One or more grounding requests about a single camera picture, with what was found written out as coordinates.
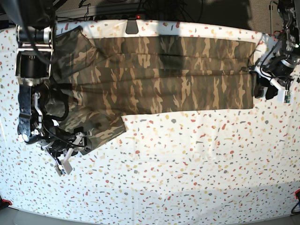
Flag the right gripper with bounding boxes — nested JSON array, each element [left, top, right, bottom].
[[41, 127, 94, 175]]

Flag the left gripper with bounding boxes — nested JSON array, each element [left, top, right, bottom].
[[241, 55, 300, 103]]

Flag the camouflage T-shirt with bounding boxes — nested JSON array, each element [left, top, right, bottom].
[[46, 27, 255, 148]]

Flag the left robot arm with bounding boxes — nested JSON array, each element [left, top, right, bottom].
[[247, 0, 300, 103]]

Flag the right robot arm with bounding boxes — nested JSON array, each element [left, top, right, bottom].
[[0, 0, 91, 175]]

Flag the terrazzo pattern tablecloth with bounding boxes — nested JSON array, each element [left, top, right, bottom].
[[0, 29, 300, 225]]

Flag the red clamp left corner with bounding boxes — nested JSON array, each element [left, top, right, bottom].
[[0, 199, 12, 208]]

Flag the red clamp corner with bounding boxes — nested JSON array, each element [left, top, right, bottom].
[[294, 190, 300, 201], [0, 199, 12, 208]]

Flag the red clamp right corner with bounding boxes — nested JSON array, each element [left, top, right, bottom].
[[294, 190, 300, 201]]

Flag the black power strip red light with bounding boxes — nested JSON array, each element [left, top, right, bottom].
[[93, 14, 148, 20]]

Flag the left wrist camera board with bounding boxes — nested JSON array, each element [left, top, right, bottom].
[[284, 90, 292, 103]]

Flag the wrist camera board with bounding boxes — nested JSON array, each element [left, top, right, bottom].
[[284, 90, 292, 103], [55, 164, 67, 176]]

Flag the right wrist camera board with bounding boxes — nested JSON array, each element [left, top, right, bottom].
[[55, 164, 67, 176]]

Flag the metal stand frame right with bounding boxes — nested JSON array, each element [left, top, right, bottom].
[[269, 0, 282, 34]]

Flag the grey camera mount base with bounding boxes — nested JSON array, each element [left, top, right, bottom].
[[125, 20, 139, 35]]

